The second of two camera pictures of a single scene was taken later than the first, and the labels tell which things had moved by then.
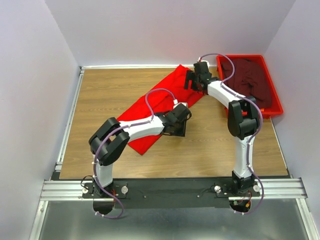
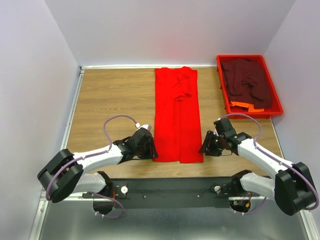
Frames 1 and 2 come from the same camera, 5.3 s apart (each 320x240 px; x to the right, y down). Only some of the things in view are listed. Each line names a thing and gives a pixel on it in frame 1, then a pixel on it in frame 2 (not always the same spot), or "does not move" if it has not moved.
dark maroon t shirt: [248, 80] does not move
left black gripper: [181, 132] → [152, 153]
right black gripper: [189, 75] → [207, 145]
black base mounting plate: [170, 193] does not move
